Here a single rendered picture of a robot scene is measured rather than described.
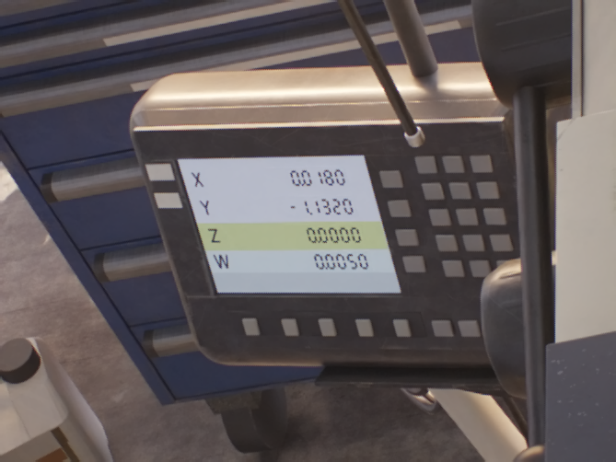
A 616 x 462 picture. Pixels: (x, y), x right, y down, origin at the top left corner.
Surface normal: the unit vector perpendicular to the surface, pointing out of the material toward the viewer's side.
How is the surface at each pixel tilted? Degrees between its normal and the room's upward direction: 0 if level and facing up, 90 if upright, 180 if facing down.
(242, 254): 70
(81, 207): 90
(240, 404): 90
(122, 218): 90
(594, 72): 45
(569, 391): 0
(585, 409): 0
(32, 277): 0
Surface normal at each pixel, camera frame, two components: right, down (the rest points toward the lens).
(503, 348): -0.62, 0.27
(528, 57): -0.22, 0.38
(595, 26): -0.91, -0.31
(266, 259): -0.40, 0.50
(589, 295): -0.36, -0.64
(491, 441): -0.19, 0.16
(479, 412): 0.14, -0.04
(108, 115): -0.11, 0.75
